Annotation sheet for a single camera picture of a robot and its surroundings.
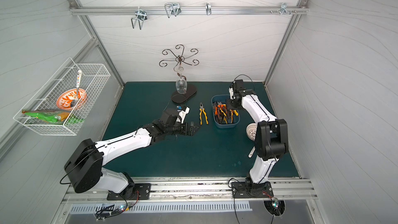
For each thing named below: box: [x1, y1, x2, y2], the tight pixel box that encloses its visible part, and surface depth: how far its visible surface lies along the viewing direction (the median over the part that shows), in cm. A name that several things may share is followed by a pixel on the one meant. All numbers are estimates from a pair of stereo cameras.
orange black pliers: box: [212, 101, 227, 119], surface depth 103 cm
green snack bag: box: [21, 109, 85, 124], surface depth 56 cm
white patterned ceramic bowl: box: [246, 122, 258, 142], surface depth 95 cm
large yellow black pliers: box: [199, 102, 209, 126], surface depth 104 cm
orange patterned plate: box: [56, 88, 88, 111], surface depth 68 cm
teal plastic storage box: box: [211, 94, 241, 129], surface depth 98 cm
